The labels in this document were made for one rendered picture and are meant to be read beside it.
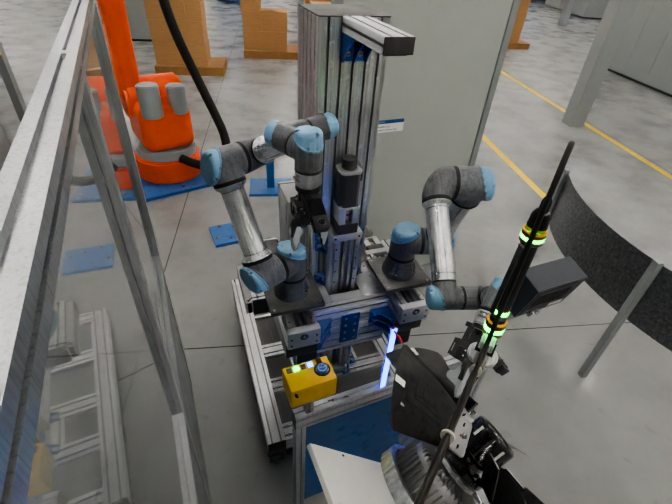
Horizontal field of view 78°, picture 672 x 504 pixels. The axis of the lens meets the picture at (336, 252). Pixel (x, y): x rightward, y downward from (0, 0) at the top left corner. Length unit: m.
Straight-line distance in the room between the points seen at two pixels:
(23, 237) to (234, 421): 2.32
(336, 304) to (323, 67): 0.95
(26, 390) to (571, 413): 2.95
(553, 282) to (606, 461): 1.44
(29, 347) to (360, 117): 1.42
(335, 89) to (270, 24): 8.44
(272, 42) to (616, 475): 9.14
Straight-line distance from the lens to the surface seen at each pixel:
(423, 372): 1.09
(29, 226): 0.38
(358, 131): 1.63
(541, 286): 1.73
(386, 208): 3.09
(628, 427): 3.20
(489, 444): 1.20
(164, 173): 4.69
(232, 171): 1.47
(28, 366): 0.30
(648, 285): 2.82
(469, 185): 1.45
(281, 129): 1.16
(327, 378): 1.43
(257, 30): 9.95
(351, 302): 1.86
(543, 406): 3.01
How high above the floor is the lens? 2.23
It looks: 37 degrees down
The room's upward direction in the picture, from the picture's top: 4 degrees clockwise
